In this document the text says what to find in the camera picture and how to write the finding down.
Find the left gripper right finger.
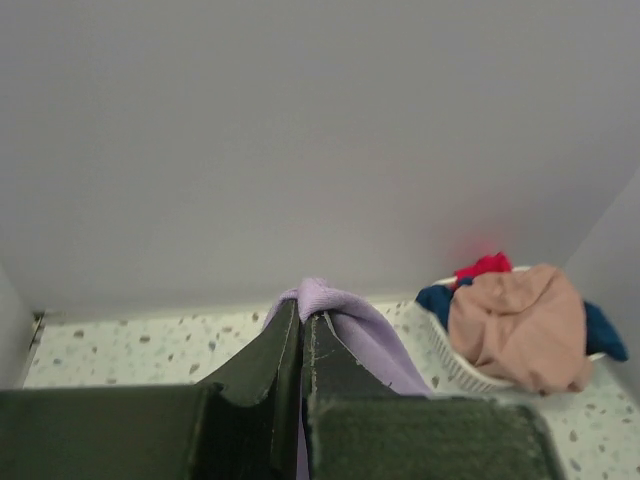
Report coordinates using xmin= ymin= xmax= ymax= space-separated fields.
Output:
xmin=301 ymin=315 xmax=566 ymax=480

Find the red t shirt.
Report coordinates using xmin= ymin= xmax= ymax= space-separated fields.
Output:
xmin=454 ymin=252 xmax=513 ymax=280

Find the lavender t shirt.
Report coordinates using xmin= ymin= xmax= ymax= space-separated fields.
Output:
xmin=262 ymin=275 xmax=434 ymax=480

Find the peach pink t shirt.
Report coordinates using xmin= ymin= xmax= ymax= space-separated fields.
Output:
xmin=447 ymin=264 xmax=593 ymax=394

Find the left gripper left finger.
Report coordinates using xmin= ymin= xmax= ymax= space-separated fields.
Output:
xmin=1 ymin=301 xmax=300 ymax=479

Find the navy blue t shirt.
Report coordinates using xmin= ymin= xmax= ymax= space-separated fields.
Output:
xmin=415 ymin=277 xmax=629 ymax=362

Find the white laundry basket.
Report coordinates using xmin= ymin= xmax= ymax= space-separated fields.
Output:
xmin=416 ymin=267 xmax=601 ymax=392

